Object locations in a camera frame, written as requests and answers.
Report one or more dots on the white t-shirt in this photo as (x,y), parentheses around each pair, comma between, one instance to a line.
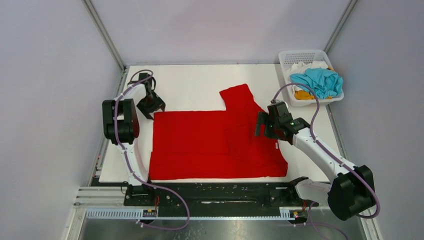
(300,68)

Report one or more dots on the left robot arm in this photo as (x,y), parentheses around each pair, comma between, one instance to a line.
(121,126)

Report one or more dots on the aluminium corner post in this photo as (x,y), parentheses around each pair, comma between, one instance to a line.
(340,24)
(96,18)

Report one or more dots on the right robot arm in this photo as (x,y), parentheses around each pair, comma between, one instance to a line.
(350,189)

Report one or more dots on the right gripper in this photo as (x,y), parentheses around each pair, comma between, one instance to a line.
(267,122)

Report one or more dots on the light blue t-shirt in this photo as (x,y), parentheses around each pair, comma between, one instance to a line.
(327,83)

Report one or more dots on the right aluminium corner post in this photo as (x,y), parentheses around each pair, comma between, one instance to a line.
(340,24)

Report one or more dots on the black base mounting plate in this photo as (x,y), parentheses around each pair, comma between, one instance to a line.
(217,199)

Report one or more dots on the aluminium frame rail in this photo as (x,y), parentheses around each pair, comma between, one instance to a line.
(99,214)

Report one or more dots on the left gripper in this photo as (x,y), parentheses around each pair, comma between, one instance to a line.
(146,111)

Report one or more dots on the yellow t-shirt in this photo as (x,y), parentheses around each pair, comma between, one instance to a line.
(303,95)

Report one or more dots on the red t-shirt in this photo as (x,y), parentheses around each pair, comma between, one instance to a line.
(216,144)

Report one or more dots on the left aluminium corner post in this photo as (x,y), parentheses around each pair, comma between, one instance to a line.
(96,18)

